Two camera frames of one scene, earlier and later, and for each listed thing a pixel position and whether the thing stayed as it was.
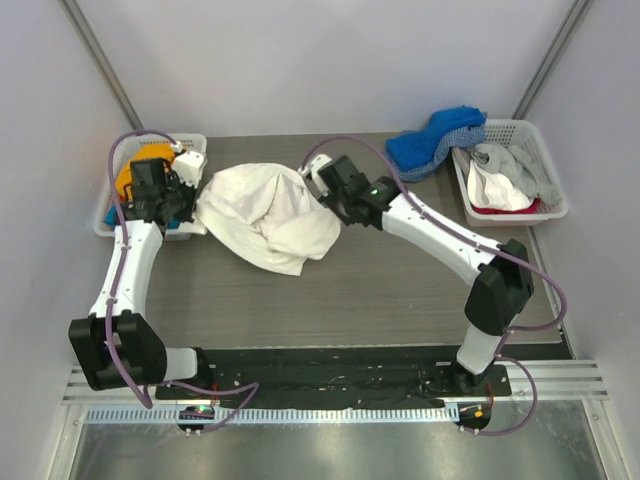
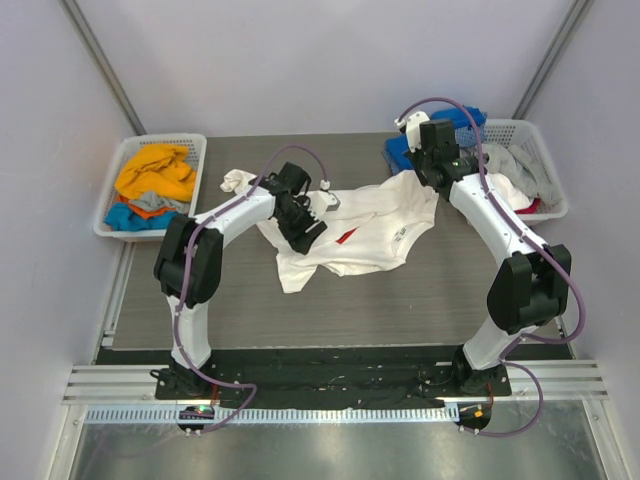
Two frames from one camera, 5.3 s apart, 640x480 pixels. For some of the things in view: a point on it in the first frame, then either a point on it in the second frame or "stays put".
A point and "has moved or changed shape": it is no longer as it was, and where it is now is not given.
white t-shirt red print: [267, 215] has moved or changed shape
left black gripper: [176, 208] -> [304, 229]
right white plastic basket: [525, 134] stays put
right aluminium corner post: [555, 52] stays put
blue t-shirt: [410, 150] stays put
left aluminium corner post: [83, 30] stays put
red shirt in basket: [531, 209] stays put
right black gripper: [330, 201] -> [417, 163]
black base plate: [337, 377] stays put
